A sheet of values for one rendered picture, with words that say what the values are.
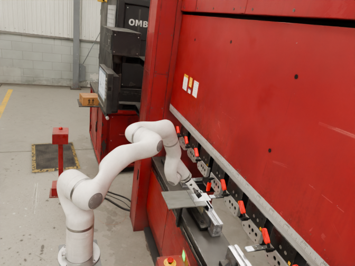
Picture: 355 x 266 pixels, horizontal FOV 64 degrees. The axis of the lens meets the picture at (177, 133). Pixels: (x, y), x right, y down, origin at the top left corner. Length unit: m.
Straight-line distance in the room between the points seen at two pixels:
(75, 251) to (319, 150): 1.09
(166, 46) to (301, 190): 1.66
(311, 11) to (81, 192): 1.09
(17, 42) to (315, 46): 7.69
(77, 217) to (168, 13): 1.69
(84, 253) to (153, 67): 1.55
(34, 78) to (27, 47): 0.79
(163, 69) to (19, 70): 6.32
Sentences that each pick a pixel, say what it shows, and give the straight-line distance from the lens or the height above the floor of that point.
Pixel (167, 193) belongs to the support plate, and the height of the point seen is 1.00.
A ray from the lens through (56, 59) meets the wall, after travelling 8.35.
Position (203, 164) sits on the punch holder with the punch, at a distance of 1.88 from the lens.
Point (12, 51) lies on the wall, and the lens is 8.38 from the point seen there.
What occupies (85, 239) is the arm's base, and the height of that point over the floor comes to 1.14.
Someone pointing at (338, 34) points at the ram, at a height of 2.12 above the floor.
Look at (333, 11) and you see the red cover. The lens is 1.13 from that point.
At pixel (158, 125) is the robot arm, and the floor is 1.58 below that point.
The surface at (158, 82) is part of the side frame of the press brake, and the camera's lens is 2.48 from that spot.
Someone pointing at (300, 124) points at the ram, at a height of 1.79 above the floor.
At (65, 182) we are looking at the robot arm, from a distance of 1.29.
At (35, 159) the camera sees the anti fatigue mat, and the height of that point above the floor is 0.01.
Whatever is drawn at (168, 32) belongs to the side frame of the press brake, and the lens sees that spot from 2.44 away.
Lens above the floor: 2.08
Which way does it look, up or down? 21 degrees down
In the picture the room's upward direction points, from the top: 9 degrees clockwise
